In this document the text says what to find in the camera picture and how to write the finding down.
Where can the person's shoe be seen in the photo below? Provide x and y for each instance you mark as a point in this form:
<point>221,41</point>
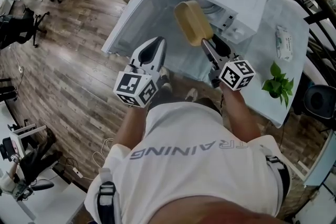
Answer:
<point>165,77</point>
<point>192,94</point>

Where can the person's left shoe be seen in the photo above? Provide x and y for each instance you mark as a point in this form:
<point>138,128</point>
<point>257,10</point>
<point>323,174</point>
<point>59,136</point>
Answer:
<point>165,77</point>

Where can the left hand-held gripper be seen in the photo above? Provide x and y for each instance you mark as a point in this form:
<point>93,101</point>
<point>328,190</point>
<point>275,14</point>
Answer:
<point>136,86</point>

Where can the person's dark trousers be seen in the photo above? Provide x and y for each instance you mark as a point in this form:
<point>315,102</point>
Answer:
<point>208,106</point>

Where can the white power strip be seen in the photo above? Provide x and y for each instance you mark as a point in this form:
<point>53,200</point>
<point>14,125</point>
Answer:
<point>76,172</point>

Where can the person's white t-shirt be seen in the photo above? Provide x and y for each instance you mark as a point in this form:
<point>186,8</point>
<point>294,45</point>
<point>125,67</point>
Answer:
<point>189,165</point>

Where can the green potted plant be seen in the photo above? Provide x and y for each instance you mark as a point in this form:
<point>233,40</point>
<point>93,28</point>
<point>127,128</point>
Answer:
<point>278,81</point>

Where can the person's left forearm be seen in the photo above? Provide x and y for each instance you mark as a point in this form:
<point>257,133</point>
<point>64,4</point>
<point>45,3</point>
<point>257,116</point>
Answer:
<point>131,126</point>

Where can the white wet wipes packet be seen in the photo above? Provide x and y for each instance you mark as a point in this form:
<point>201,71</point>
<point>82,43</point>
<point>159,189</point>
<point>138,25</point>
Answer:
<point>284,43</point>

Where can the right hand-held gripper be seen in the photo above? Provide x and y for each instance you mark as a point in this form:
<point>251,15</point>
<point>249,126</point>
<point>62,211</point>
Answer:
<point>237,74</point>

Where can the black round chair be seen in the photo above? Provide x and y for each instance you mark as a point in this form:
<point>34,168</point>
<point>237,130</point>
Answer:
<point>319,101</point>

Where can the person's right shoe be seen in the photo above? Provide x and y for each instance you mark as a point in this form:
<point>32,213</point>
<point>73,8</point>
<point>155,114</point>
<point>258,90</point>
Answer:
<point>192,94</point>

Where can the yellow food container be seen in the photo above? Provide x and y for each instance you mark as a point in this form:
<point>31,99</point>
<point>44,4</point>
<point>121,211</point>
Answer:
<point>193,21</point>

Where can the white desk frame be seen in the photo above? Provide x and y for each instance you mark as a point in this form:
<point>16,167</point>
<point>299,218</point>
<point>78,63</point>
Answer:
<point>26,133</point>

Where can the person's right forearm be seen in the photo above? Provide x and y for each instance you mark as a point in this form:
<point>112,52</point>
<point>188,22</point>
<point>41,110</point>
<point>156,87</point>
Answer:
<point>237,112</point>

